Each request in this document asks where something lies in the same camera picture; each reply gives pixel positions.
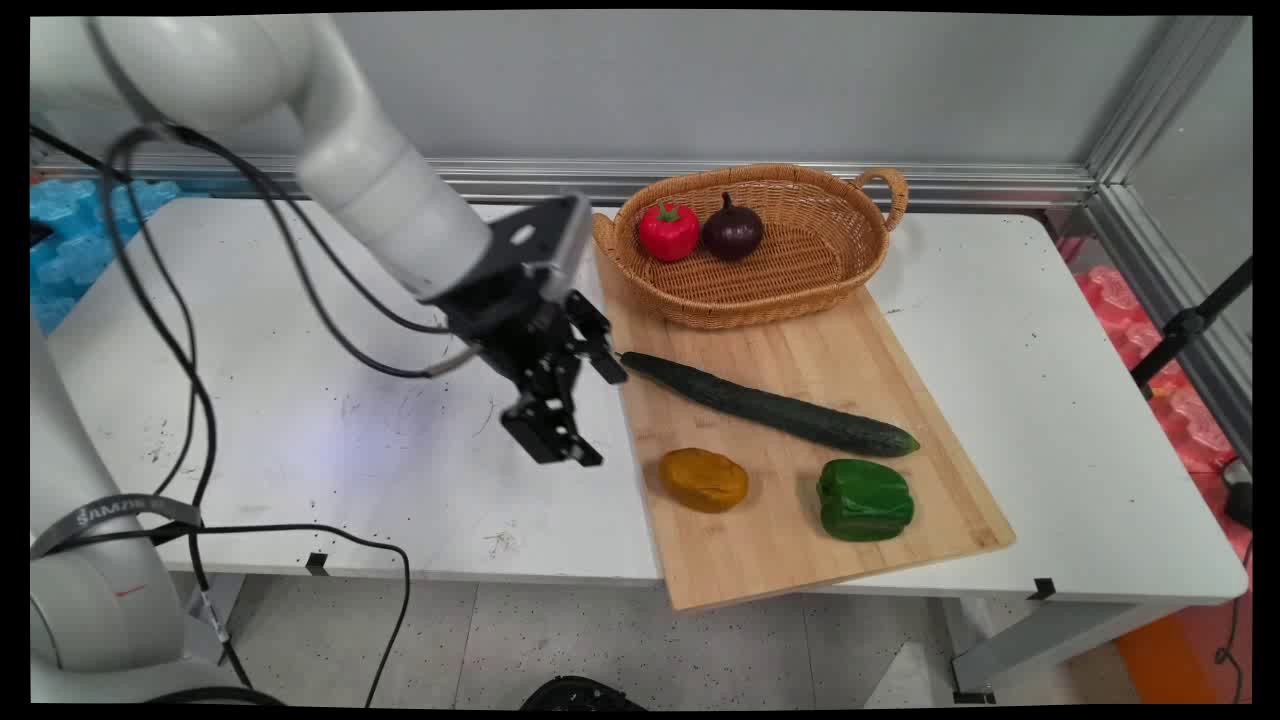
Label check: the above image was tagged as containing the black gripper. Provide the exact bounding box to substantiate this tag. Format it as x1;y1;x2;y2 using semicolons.
425;255;629;468

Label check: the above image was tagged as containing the yellow-brown toy potato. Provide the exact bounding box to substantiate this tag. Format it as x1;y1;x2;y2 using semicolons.
658;447;750;514

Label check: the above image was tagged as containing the red toy tomato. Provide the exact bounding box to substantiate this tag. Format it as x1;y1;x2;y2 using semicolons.
638;200;701;263

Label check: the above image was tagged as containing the dark green toy cucumber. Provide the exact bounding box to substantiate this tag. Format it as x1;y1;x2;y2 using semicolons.
620;352;921;459

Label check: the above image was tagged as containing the dark purple toy onion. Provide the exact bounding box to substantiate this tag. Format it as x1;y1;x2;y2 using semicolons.
701;192;765;262

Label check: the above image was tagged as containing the bamboo cutting board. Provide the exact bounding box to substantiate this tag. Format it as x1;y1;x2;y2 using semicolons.
592;240;1018;613

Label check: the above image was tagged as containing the black round object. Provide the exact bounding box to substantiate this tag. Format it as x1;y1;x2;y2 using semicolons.
520;676;649;711

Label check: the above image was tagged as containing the green toy bell pepper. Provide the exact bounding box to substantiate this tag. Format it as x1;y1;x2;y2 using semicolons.
816;458;916;543

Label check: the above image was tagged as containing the grey table leg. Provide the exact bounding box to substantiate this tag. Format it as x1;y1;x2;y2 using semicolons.
945;598;1186;703

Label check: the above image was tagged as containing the black tripod stand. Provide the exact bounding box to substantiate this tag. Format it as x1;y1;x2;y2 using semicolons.
1130;258;1253;401

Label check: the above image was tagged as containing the red foam floor mat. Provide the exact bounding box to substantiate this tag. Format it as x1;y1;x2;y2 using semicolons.
1058;235;1253;563

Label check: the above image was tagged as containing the orange floor mat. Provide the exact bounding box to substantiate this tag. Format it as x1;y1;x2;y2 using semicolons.
1113;600;1253;705

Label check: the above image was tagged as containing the small black device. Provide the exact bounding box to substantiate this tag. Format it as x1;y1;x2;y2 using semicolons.
1222;458;1253;531

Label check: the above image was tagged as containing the wrist camera with silver bracket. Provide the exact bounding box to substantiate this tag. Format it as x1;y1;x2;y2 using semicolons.
488;194;594;303

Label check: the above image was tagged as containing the black cable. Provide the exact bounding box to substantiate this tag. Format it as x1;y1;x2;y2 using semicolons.
215;150;476;380
150;523;413;705
30;125;253;693
160;122;451;336

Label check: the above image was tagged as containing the aluminium frame rail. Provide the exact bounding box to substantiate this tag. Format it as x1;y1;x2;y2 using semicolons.
1085;185;1253;463
30;150;1098;209

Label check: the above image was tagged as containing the woven wicker basket with handles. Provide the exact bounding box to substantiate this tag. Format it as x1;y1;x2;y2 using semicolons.
592;163;910;332

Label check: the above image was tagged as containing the grey printed cable strap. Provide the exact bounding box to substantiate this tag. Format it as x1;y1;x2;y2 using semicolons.
30;494;204;561

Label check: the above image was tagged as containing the aluminium frame post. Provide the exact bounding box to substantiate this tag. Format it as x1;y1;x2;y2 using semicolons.
1088;15;1251;186

